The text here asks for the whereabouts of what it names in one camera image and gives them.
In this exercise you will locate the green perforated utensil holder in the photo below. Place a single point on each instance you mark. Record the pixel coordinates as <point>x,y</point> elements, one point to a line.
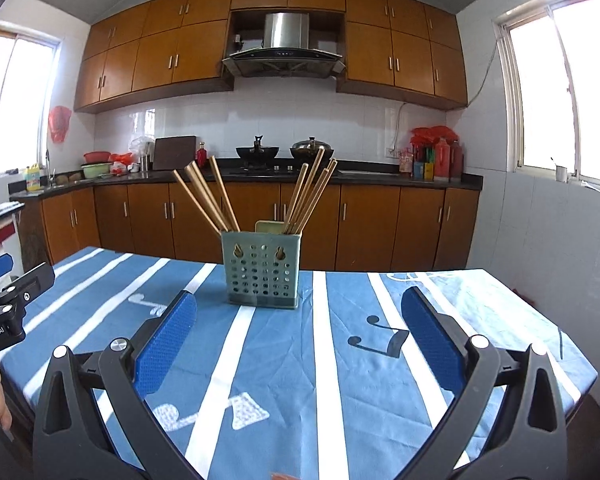
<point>260,280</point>

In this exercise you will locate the steel range hood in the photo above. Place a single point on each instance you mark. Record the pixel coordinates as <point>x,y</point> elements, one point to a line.
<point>285,50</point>

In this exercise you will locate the wooden kitchen cabinets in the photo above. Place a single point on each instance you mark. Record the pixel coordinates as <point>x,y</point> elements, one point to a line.
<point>380,225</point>
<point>170,50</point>

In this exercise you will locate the red plastic bag on bottles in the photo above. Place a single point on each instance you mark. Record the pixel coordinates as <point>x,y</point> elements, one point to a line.
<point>432,134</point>

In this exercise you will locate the green plastic basin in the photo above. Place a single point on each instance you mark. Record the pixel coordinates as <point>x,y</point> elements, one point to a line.
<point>97,170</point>

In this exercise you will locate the metal cup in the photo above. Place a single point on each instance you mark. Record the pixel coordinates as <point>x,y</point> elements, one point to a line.
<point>146,163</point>

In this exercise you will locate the kitchen faucet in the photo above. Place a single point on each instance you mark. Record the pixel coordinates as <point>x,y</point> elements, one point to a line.
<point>48,170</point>

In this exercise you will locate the dark red bottle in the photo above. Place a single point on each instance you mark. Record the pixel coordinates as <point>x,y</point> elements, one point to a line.
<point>457,160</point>

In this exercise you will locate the yellow detergent bottle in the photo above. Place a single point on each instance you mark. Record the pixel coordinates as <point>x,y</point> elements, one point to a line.
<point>33,179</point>

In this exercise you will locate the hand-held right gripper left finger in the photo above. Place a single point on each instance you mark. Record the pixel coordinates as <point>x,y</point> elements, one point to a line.
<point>165,350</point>

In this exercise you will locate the bundle of wooden chopsticks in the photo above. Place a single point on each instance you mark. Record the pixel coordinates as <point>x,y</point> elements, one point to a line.
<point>296,217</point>

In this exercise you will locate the dark cutting board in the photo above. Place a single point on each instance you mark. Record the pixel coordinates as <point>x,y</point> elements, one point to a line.
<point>174,152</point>

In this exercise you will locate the red plastic basin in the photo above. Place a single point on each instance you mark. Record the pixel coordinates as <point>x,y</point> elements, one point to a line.
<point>97,156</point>

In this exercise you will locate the window with white frame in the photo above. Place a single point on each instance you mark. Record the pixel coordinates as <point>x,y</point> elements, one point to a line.
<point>555,90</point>
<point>15,100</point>

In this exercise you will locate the white cup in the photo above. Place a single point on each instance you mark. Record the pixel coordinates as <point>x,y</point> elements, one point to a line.
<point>561,174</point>

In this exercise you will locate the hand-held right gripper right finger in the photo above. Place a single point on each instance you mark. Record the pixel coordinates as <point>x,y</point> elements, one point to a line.
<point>430,345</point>

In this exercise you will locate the blue white striped tablecloth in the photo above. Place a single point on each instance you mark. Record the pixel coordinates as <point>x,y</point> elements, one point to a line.
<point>320,385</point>

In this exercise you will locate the gas stove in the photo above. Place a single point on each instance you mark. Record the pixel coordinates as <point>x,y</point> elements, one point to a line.
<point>280,169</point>

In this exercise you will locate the wooden upper kitchen cabinets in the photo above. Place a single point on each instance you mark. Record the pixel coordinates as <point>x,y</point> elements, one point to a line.
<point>170,50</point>

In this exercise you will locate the white plastic bags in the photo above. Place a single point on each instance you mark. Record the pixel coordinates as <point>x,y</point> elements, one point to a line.
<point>142,146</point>

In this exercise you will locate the red plastic bag on wall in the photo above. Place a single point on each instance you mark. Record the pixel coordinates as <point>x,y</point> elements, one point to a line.
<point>59,122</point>

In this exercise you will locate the wall socket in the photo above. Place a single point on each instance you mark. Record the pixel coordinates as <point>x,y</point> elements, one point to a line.
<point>392,153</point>

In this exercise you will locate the small red bottle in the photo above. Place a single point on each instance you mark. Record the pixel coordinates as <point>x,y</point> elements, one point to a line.
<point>202,152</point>

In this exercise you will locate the black kitchen countertop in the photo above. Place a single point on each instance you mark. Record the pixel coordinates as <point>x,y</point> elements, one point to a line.
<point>380,177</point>

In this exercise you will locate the colourful box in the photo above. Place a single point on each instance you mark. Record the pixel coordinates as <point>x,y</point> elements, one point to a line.
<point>424,170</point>

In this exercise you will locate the small red plastic bag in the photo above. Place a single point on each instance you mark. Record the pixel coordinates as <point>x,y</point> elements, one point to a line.
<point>121,158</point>

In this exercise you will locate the wok with dark lid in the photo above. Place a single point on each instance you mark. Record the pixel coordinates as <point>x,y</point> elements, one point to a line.
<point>311,149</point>

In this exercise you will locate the wooden lower kitchen cabinets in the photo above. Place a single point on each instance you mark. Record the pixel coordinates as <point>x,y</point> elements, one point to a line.
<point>380,225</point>

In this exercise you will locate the pink container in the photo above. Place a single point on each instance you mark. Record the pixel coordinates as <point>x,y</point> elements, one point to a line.
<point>406,162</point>

